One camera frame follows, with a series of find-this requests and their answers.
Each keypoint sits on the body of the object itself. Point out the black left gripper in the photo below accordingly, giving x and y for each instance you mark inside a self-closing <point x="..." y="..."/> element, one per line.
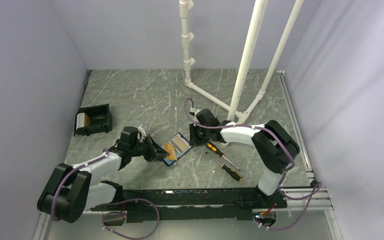
<point x="155" y="152"/>

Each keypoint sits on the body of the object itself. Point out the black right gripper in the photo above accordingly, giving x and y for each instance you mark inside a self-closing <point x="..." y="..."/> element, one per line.
<point x="193" y="139"/>

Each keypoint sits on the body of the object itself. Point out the orange credit card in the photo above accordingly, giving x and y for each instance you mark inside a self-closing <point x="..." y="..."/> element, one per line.
<point x="179" y="141"/>
<point x="171" y="151"/>

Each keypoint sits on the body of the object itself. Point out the dark blue card holder wallet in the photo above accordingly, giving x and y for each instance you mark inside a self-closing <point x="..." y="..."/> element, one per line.
<point x="179" y="153"/>

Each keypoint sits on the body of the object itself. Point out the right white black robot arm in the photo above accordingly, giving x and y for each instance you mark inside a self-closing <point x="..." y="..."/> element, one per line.
<point x="277" y="149"/>

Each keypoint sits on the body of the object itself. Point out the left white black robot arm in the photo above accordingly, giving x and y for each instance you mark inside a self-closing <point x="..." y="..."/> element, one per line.
<point x="71" y="189"/>

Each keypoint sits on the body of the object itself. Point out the black card storage box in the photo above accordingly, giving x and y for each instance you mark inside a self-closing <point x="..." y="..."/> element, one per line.
<point x="92" y="120"/>

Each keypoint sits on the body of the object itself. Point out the upper yellow black screwdriver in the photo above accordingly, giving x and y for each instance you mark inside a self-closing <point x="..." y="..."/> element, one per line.
<point x="212" y="147"/>

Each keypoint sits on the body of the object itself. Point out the yellow black screwdriver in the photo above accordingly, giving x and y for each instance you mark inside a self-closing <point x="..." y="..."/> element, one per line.
<point x="212" y="147"/>
<point x="233" y="174"/>

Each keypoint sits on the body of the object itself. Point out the lower yellow black screwdriver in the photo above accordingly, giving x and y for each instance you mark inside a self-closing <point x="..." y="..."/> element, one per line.
<point x="233" y="174"/>

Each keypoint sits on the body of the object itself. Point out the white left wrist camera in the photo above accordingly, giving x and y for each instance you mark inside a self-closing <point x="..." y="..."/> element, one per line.
<point x="143" y="128"/>

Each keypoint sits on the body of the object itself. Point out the white PVC pipe frame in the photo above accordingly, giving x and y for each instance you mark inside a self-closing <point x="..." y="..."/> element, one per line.
<point x="257" y="16"/>

